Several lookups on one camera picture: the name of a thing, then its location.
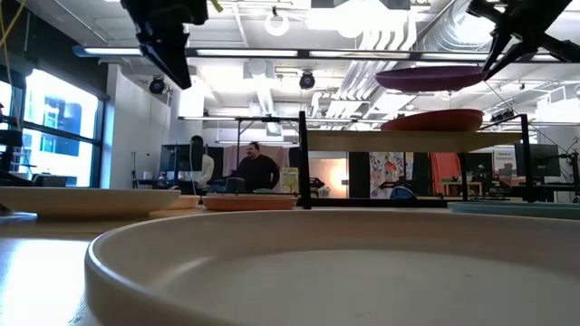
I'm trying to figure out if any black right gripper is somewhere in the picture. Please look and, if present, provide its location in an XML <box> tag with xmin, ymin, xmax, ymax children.
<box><xmin>466</xmin><ymin>0</ymin><xmax>575</xmax><ymax>82</ymax></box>

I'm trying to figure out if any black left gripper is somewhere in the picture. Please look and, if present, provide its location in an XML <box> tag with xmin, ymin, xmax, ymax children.
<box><xmin>120</xmin><ymin>0</ymin><xmax>209</xmax><ymax>91</ymax></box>

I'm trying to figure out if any purple plate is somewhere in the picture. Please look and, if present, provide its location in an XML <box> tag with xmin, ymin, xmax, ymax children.
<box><xmin>374</xmin><ymin>64</ymin><xmax>488</xmax><ymax>93</ymax></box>

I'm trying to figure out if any orange plate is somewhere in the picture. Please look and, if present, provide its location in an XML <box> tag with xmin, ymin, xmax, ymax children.
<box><xmin>379</xmin><ymin>108</ymin><xmax>485</xmax><ymax>133</ymax></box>

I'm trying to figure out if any pale peach plate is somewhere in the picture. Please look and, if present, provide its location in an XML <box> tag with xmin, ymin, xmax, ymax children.
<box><xmin>167</xmin><ymin>194</ymin><xmax>202</xmax><ymax>211</ymax></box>

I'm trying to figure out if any salmon pink plate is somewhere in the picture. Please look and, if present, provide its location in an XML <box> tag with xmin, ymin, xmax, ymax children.
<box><xmin>201</xmin><ymin>194</ymin><xmax>299</xmax><ymax>213</ymax></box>

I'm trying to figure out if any teal blue plate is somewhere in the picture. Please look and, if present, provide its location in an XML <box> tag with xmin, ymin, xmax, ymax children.
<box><xmin>447</xmin><ymin>200</ymin><xmax>580</xmax><ymax>222</ymax></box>

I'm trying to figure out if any white cream plate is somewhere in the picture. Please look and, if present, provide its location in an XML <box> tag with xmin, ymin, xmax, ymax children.
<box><xmin>0</xmin><ymin>187</ymin><xmax>182</xmax><ymax>222</ymax></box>

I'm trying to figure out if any black computer monitor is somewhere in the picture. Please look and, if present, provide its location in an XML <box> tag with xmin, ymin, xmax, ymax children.
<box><xmin>514</xmin><ymin>143</ymin><xmax>562</xmax><ymax>178</ymax></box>
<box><xmin>159</xmin><ymin>143</ymin><xmax>204</xmax><ymax>173</ymax></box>

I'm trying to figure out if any person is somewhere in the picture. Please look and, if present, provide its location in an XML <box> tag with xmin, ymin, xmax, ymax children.
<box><xmin>188</xmin><ymin>134</ymin><xmax>216</xmax><ymax>191</ymax></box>
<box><xmin>230</xmin><ymin>141</ymin><xmax>281</xmax><ymax>195</ymax></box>

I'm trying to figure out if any large window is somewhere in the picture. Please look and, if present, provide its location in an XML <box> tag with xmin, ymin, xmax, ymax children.
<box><xmin>0</xmin><ymin>67</ymin><xmax>108</xmax><ymax>189</ymax></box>

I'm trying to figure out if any red curtain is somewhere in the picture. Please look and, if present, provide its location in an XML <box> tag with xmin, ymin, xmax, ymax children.
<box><xmin>429</xmin><ymin>151</ymin><xmax>463</xmax><ymax>197</ymax></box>

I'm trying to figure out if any colourful poster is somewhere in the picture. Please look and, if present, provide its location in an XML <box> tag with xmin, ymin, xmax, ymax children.
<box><xmin>368</xmin><ymin>151</ymin><xmax>407</xmax><ymax>199</ymax></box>

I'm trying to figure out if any beige grey plate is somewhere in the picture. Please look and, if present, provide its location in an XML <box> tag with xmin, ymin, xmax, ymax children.
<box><xmin>84</xmin><ymin>208</ymin><xmax>580</xmax><ymax>326</ymax></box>

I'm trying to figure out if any silver ventilation duct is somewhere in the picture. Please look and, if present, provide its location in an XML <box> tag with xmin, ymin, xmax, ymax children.
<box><xmin>423</xmin><ymin>3</ymin><xmax>499</xmax><ymax>52</ymax></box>

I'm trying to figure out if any white ring lamp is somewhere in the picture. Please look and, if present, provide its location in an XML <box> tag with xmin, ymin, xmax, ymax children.
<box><xmin>264</xmin><ymin>10</ymin><xmax>291</xmax><ymax>38</ymax></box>

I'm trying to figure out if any yellow cable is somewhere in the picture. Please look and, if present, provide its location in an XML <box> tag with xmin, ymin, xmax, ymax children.
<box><xmin>0</xmin><ymin>0</ymin><xmax>27</xmax><ymax>132</ymax></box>

